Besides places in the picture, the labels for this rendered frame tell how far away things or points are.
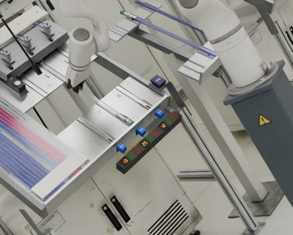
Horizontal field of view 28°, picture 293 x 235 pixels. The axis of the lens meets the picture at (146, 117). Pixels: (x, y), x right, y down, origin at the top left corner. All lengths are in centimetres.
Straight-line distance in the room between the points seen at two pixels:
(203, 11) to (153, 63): 290
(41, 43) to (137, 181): 73
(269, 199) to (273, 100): 91
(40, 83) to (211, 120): 76
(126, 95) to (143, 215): 57
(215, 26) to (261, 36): 129
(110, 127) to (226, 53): 57
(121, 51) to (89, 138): 243
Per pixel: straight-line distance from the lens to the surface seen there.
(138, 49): 467
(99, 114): 228
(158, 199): 265
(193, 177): 264
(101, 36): 217
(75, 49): 213
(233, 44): 191
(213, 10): 186
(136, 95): 234
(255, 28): 315
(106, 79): 447
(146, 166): 262
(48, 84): 241
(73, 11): 210
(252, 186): 273
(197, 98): 256
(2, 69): 242
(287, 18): 334
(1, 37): 253
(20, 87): 236
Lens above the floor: 129
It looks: 15 degrees down
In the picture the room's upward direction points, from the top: 33 degrees counter-clockwise
